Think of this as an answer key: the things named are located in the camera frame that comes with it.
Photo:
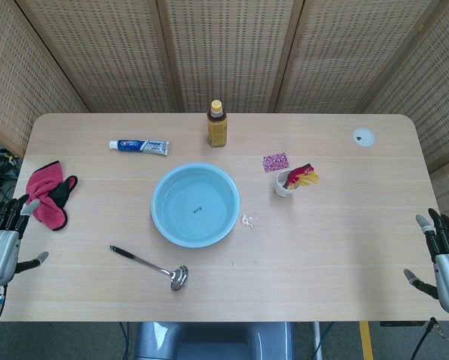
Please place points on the yellow feather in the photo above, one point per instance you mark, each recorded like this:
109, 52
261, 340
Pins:
308, 180

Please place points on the woven screen panel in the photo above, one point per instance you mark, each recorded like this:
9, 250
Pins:
18, 75
104, 52
351, 52
434, 97
228, 48

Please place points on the blue white toothpaste tube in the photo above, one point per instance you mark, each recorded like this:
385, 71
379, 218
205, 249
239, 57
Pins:
141, 146

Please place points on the red feather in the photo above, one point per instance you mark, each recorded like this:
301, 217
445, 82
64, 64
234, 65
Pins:
302, 170

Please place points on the pink patterned card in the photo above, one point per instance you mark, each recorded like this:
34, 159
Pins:
275, 162

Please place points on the white paper scrap cluster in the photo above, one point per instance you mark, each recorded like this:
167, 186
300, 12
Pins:
247, 220

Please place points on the light blue plastic basin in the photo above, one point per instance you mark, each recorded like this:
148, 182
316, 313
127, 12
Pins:
196, 206

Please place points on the pink towel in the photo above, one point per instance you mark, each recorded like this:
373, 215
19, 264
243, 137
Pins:
40, 187

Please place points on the grey metal table leg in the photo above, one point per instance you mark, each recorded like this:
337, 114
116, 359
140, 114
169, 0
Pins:
316, 341

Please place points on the white paper cup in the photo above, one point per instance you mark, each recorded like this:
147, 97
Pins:
282, 190

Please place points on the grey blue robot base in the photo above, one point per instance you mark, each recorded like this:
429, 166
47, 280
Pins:
213, 343

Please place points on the yellow capped tea bottle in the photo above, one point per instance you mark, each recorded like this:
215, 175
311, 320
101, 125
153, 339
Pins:
217, 129

